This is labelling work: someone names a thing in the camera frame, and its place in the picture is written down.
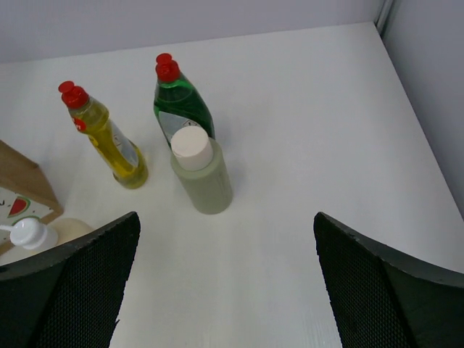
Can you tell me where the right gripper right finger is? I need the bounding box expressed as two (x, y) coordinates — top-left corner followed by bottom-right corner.
(313, 212), (463, 347)

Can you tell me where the dark green bottle red cap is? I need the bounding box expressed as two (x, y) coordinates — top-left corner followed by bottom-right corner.
(154, 53), (215, 143)

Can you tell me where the cream bottle white pump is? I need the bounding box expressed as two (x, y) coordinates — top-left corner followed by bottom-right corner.
(1, 217), (94, 265)

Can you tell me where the right aluminium frame post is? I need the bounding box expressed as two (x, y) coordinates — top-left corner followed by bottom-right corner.
(373, 0), (395, 32)

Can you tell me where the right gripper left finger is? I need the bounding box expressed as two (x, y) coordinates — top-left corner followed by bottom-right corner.
(1, 212), (141, 347)

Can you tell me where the yellow bottle red cap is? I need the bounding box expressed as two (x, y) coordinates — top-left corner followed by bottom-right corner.
(58, 80), (149, 189)

